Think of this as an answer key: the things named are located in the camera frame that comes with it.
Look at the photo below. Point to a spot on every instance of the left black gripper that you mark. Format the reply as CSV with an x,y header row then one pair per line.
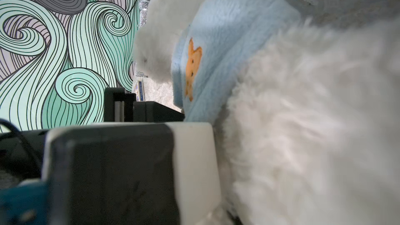
x,y
15,163

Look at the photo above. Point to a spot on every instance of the light blue teddy hoodie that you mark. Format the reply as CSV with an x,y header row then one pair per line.
x,y
211,51

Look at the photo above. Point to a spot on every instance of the white teddy bear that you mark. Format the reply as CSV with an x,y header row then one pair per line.
x,y
310,134

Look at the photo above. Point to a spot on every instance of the small card on table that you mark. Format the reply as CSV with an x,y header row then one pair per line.
x,y
139,91

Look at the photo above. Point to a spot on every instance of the clear tube with beads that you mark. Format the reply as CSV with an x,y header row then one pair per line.
x,y
143,6

